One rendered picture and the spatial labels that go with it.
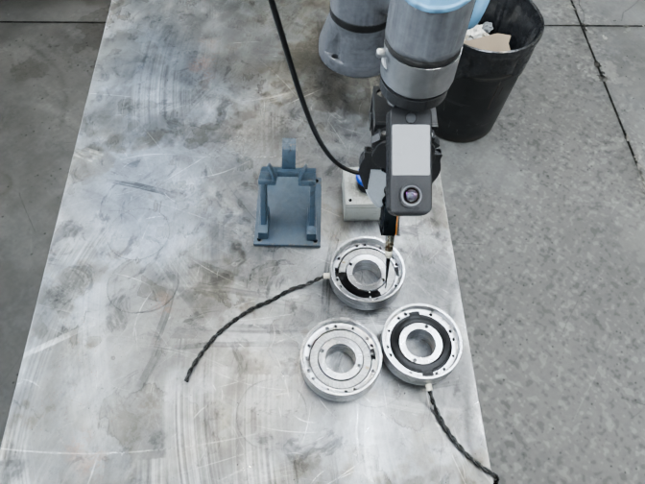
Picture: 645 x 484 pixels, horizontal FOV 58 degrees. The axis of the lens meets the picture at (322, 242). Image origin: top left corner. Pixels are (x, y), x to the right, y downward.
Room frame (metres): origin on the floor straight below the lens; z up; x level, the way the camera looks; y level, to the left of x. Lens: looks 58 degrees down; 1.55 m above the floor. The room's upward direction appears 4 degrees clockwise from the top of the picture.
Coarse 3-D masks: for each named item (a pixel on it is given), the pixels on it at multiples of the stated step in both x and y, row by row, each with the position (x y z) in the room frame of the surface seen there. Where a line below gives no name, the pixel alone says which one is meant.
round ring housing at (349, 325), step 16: (336, 320) 0.31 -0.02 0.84; (352, 320) 0.31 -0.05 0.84; (320, 336) 0.30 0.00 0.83; (368, 336) 0.30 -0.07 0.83; (304, 352) 0.27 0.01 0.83; (320, 352) 0.27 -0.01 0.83; (352, 352) 0.28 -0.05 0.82; (304, 368) 0.25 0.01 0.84; (320, 368) 0.25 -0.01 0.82; (352, 368) 0.25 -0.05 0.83; (320, 384) 0.23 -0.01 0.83; (368, 384) 0.23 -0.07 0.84; (336, 400) 0.21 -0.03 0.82
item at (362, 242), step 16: (352, 240) 0.44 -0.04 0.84; (368, 240) 0.44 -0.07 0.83; (384, 240) 0.44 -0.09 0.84; (336, 256) 0.42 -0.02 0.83; (368, 256) 0.42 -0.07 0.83; (400, 256) 0.42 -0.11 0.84; (352, 272) 0.39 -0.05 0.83; (384, 272) 0.40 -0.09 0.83; (400, 272) 0.40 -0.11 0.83; (336, 288) 0.36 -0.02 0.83; (368, 288) 0.37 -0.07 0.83; (400, 288) 0.37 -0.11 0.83; (352, 304) 0.35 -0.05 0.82; (368, 304) 0.34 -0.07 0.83; (384, 304) 0.35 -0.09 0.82
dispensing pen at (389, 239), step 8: (384, 200) 0.44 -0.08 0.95; (384, 208) 0.43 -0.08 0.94; (384, 216) 0.42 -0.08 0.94; (392, 216) 0.42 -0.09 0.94; (384, 224) 0.41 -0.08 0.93; (392, 224) 0.41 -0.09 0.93; (384, 232) 0.41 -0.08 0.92; (392, 232) 0.41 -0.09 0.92; (392, 240) 0.41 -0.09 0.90; (392, 248) 0.40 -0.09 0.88
